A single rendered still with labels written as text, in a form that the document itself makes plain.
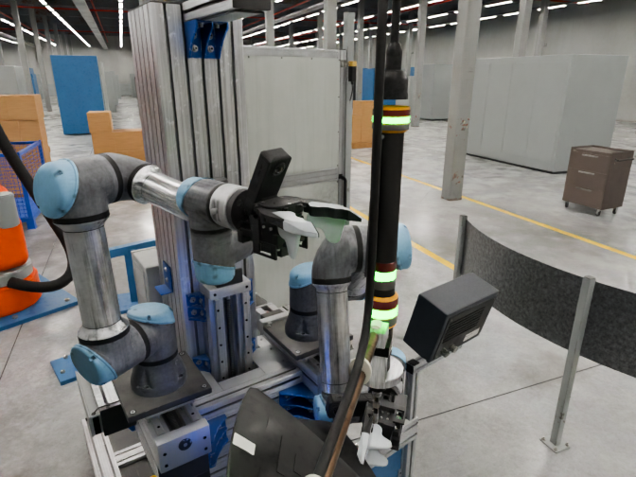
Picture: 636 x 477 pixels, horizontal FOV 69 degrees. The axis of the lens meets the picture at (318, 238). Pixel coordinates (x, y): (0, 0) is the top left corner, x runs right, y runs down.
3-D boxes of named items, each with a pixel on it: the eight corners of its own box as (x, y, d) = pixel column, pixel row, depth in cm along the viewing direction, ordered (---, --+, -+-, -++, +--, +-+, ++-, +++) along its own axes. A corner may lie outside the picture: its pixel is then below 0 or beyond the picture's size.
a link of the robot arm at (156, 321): (187, 345, 130) (183, 302, 126) (149, 370, 119) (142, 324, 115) (157, 334, 136) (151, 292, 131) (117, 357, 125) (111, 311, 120)
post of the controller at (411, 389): (409, 421, 141) (414, 366, 134) (401, 415, 143) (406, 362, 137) (415, 417, 143) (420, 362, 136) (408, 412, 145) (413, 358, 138)
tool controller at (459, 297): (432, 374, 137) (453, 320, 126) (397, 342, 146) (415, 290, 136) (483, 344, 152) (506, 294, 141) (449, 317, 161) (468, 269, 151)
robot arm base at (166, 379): (125, 375, 133) (120, 345, 130) (177, 359, 141) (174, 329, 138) (138, 404, 121) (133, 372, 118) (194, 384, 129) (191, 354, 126)
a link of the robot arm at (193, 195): (210, 214, 91) (206, 171, 88) (246, 225, 84) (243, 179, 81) (174, 222, 86) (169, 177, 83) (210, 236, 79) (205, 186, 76)
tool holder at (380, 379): (397, 403, 60) (402, 336, 57) (344, 393, 62) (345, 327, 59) (406, 363, 68) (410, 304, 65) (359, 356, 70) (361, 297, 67)
